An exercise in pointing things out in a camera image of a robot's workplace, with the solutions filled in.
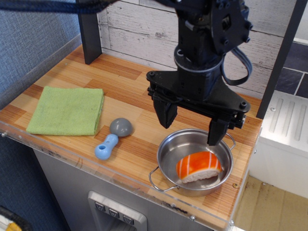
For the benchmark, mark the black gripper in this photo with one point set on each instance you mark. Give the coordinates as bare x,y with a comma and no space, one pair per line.
204,93

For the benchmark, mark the green cloth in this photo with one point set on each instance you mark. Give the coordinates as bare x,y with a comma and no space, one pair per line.
67,112

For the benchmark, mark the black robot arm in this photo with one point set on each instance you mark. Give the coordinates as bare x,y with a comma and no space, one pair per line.
208,30

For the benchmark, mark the silver metal pot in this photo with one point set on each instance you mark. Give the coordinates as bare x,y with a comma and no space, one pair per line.
181,143

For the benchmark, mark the salmon sushi toy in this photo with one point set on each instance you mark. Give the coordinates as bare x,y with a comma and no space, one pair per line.
198,166

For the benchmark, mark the blue grey toy scoop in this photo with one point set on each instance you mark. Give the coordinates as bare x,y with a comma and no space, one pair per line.
119,127

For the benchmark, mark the white ridged sink drainer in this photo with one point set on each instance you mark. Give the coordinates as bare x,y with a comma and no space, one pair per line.
286,121

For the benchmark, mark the grey button control panel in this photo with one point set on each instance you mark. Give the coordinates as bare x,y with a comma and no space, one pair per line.
110,215

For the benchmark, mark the yellow black object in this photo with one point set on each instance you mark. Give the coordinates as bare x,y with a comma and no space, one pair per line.
10,221

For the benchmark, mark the dark right upright post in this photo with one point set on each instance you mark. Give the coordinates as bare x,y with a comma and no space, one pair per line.
291,30

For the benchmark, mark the dark upright post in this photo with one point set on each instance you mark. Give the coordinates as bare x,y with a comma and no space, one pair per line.
90,36
291,30

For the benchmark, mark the dark left upright post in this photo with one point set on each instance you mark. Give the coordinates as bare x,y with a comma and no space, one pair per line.
90,36

